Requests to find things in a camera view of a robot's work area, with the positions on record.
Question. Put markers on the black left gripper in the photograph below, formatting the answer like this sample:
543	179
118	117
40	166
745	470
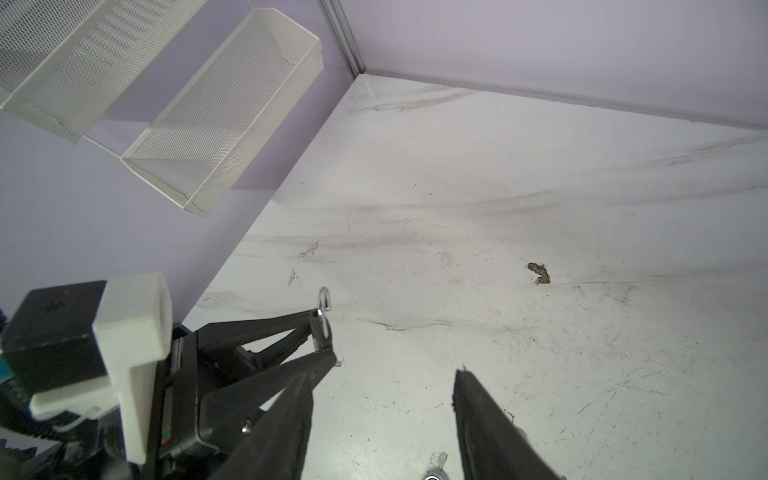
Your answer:
198	420

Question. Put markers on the black padlock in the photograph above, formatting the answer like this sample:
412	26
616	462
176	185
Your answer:
319	322

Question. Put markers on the white mesh shelf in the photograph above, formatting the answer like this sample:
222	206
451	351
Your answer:
64	63
197	148

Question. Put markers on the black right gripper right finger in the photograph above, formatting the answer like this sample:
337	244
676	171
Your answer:
490	445

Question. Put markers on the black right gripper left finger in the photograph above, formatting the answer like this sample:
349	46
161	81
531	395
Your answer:
277	448

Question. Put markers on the upper white mesh shelf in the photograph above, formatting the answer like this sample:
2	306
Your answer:
64	63

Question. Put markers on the lower white mesh shelf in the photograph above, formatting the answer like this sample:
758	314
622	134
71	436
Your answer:
197	148

